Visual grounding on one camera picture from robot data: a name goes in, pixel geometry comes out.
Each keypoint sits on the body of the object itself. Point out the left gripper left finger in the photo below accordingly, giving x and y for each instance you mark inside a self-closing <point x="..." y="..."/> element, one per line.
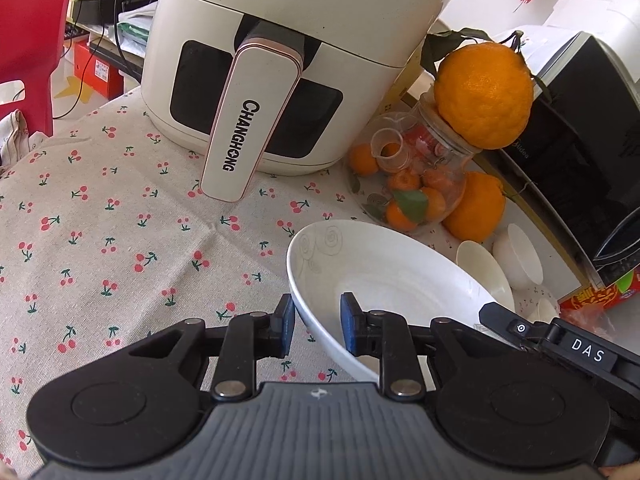
<point x="247" y="339"/>

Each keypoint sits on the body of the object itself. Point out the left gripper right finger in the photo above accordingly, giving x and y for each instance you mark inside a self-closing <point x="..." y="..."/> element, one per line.
<point x="386" y="337"/>

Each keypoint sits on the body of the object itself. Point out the white plate gold flowers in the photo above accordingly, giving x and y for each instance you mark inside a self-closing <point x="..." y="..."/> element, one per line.
<point x="385" y="270"/>

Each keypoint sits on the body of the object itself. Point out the cream bowl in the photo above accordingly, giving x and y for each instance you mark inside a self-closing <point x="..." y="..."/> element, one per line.
<point x="517" y="257"/>
<point x="476" y="261"/>

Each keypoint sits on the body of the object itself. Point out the red gift box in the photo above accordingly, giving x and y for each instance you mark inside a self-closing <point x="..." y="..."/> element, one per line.
<point x="588" y="307"/>

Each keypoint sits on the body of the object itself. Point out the large orange citrus fruit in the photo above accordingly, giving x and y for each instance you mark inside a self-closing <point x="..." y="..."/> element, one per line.
<point x="479" y="211"/>

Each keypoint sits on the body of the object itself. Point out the glass jar of tangerines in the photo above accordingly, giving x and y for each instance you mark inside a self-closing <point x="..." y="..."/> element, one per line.
<point x="422" y="167"/>

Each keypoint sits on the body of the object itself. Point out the loose small tangerine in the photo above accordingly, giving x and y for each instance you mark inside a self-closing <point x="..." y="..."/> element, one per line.
<point x="361" y="161"/>

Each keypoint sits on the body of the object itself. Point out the cherry print tablecloth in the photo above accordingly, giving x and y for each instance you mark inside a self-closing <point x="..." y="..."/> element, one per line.
<point x="106" y="238"/>

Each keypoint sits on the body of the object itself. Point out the black Midea microwave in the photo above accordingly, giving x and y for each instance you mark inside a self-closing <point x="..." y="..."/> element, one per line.
<point x="579" y="157"/>

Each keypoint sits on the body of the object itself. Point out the citrus fruit atop jar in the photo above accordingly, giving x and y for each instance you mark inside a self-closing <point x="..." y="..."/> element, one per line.
<point x="485" y="93"/>

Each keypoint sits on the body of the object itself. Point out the white Changhong air fryer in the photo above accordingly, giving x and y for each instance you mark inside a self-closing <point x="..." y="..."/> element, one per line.
<point x="279" y="86"/>

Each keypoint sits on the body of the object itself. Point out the red plastic chair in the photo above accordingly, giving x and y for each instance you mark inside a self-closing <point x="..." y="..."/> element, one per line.
<point x="31" y="36"/>

